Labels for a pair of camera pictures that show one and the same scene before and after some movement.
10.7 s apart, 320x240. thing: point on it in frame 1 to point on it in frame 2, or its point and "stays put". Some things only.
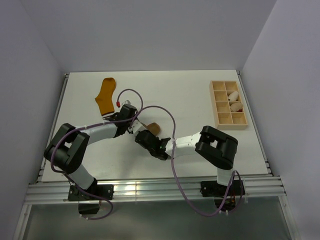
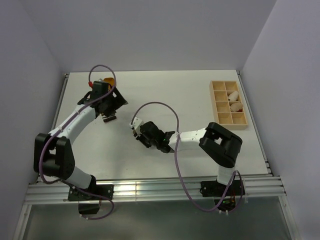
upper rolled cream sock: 233,96 stays put
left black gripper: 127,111 to 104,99
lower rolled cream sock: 235,106 stays put
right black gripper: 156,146 to 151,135
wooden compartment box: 229,110 stays put
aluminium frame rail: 57,193 stays put
